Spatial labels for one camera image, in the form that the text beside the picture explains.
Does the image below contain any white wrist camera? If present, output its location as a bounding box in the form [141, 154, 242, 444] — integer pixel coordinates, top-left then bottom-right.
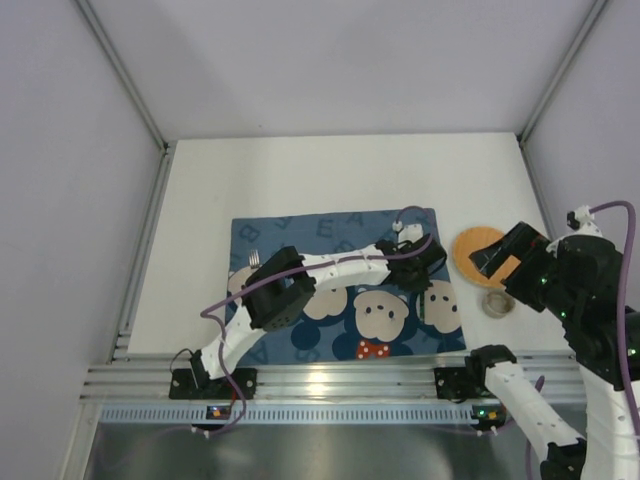
[566, 205, 602, 237]
[392, 221, 424, 244]

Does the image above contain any left aluminium frame post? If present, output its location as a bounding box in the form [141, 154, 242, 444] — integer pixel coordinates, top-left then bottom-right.
[71, 0, 168, 152]

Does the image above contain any round wooden plate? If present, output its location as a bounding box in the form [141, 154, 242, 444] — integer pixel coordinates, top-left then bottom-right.
[452, 226, 506, 289]

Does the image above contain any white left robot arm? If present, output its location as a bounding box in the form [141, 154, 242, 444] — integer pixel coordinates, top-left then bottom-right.
[189, 235, 447, 390]

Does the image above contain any slotted grey cable duct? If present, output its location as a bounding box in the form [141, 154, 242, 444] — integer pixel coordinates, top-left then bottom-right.
[100, 403, 505, 425]

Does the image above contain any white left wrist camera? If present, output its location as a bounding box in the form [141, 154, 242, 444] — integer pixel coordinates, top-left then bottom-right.
[392, 221, 424, 244]

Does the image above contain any metal fork patterned handle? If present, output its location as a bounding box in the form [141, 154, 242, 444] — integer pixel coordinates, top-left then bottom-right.
[248, 249, 261, 269]

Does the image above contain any blue cartoon placemat cloth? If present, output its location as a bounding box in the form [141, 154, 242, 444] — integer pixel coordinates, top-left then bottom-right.
[227, 208, 466, 367]

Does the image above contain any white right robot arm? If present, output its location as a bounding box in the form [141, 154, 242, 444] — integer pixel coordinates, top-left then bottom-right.
[465, 216, 639, 479]

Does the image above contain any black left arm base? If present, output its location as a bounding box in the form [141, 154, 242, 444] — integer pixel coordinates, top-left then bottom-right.
[168, 366, 258, 400]

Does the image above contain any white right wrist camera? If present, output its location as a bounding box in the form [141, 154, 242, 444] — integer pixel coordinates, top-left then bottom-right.
[566, 205, 602, 237]

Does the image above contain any aluminium mounting rail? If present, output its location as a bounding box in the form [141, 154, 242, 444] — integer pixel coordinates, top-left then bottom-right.
[80, 351, 586, 404]

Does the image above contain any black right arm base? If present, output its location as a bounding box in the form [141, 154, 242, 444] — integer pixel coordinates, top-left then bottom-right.
[433, 362, 495, 403]

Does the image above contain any aluminium frame post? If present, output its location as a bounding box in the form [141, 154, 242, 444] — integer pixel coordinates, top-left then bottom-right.
[516, 0, 613, 148]
[71, 0, 168, 152]

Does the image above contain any small clear glass cup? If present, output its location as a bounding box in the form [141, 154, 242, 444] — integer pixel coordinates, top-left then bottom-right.
[481, 290, 515, 319]

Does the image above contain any right aluminium frame post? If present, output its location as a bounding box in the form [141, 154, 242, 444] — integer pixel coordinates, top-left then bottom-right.
[516, 0, 613, 148]

